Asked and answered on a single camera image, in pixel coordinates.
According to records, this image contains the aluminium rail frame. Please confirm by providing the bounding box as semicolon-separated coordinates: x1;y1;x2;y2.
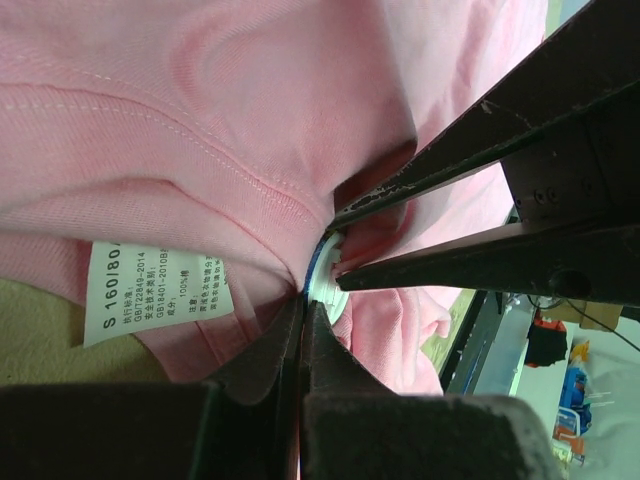
439;204;531;396

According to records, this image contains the pink t-shirt garment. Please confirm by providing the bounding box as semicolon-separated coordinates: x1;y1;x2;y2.
1;1;547;384

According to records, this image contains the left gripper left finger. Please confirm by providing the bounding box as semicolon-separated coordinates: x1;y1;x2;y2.
1;298;305;479

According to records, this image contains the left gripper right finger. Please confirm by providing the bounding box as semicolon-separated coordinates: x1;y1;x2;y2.
300;301;560;479

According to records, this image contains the white round brooch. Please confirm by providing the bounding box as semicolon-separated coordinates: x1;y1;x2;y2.
303;232;349;326

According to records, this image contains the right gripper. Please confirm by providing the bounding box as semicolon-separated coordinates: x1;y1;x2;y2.
331;1;639;306

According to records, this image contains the white garment label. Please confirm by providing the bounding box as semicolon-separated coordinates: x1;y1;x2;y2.
83;242;234;347

